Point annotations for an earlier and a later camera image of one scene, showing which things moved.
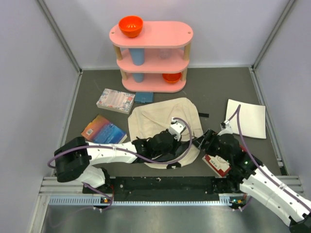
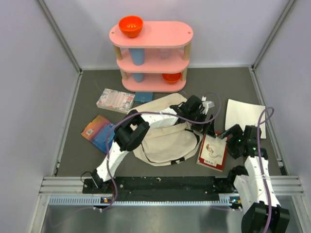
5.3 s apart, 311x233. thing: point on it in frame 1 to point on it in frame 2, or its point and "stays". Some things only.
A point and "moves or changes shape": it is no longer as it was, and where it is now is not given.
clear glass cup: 164,53 stays
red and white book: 219,165 moves or changes shape
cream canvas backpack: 147,120 moves or changes shape
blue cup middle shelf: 137,56 stays
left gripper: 176,143 to 208,128
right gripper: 210,136 to 234,152
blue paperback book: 100,130 stays
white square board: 252,119 stays
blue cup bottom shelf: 138,77 stays
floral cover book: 116,101 stays
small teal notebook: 143,97 stays
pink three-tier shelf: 157,59 stays
